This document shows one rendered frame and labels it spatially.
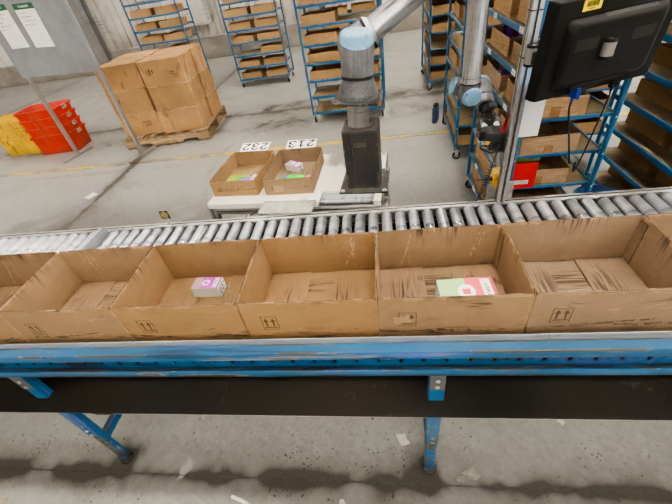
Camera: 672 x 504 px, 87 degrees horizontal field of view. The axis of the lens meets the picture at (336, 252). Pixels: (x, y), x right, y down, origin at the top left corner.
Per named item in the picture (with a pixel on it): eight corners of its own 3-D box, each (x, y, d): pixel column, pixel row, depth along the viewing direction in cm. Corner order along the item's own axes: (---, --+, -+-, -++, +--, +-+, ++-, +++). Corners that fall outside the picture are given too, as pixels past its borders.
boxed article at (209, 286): (201, 286, 130) (196, 277, 128) (226, 285, 129) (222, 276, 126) (195, 297, 126) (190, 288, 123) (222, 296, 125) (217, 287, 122)
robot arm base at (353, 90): (342, 90, 179) (341, 68, 172) (379, 89, 175) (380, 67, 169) (334, 102, 165) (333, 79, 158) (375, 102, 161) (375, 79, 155)
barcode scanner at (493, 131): (471, 146, 162) (477, 123, 155) (498, 147, 161) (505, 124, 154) (475, 153, 157) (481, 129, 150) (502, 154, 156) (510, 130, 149)
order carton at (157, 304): (272, 274, 131) (259, 238, 120) (252, 341, 109) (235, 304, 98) (174, 278, 137) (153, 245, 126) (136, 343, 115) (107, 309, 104)
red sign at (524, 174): (532, 186, 167) (538, 161, 159) (533, 187, 166) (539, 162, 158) (496, 189, 169) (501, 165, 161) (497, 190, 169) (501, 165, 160)
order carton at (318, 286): (379, 269, 125) (376, 231, 115) (380, 338, 103) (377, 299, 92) (271, 274, 131) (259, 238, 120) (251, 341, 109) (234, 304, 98)
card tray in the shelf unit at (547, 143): (497, 128, 231) (500, 112, 224) (547, 122, 227) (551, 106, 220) (518, 155, 200) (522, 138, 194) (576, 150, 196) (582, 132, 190)
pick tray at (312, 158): (324, 161, 226) (322, 146, 219) (313, 193, 197) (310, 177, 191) (282, 164, 231) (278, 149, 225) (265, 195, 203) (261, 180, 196)
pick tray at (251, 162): (277, 164, 232) (274, 149, 226) (258, 195, 204) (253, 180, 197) (238, 166, 238) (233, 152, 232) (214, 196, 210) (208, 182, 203)
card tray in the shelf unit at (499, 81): (484, 74, 255) (486, 59, 248) (530, 69, 249) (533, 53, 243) (498, 92, 224) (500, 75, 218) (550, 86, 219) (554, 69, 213)
